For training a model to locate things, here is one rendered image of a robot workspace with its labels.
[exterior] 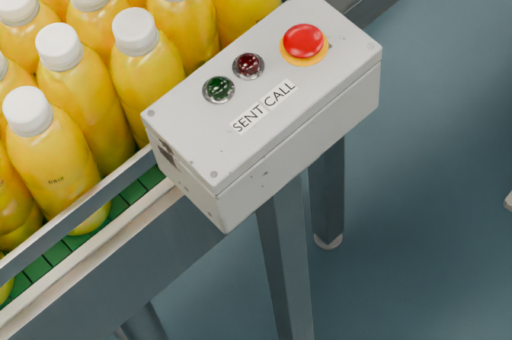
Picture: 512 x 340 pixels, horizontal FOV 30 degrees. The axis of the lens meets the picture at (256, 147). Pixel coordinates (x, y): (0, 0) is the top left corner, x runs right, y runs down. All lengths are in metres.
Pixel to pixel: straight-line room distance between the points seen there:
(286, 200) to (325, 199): 0.74
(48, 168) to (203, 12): 0.21
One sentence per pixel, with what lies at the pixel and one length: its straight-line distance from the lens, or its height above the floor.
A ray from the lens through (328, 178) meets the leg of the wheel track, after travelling 1.68.
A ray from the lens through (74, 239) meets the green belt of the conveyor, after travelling 1.02.
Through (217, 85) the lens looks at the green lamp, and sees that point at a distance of 0.82.
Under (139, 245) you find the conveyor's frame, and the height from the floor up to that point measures 0.87.
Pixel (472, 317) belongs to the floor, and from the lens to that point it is 1.92.
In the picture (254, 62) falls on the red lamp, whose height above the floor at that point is 1.11.
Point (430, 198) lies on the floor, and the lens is 2.02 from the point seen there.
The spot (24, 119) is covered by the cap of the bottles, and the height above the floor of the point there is 1.10.
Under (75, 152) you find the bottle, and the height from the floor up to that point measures 1.04.
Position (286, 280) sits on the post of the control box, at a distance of 1.18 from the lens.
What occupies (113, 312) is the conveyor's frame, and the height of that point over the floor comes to 0.78.
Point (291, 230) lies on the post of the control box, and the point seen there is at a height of 0.82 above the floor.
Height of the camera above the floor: 1.79
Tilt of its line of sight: 60 degrees down
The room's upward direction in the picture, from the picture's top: 9 degrees counter-clockwise
